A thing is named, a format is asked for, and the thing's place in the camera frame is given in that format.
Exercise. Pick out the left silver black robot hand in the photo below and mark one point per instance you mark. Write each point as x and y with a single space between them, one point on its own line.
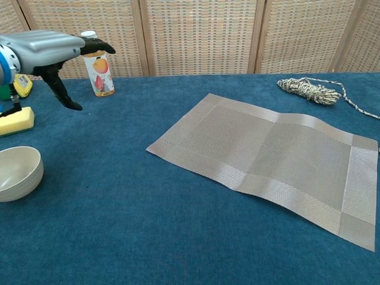
44 50

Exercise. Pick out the beige bowl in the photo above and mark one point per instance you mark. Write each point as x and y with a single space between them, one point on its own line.
17 172

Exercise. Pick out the brown woven placemat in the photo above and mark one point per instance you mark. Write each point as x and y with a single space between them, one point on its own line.
267 154

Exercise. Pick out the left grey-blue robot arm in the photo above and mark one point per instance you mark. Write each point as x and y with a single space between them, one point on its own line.
6 68

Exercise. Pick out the green box with yellow lid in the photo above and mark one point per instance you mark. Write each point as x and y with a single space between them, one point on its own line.
23 86

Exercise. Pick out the orange juice bottle white cap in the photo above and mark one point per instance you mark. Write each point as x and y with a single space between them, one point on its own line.
101 80

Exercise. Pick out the yellow sponge block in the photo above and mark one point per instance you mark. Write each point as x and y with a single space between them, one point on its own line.
20 121

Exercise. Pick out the woven bamboo folding screen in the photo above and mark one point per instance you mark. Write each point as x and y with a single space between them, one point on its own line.
202 35

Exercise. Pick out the blue felt table cover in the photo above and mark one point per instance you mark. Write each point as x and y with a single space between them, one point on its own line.
118 207

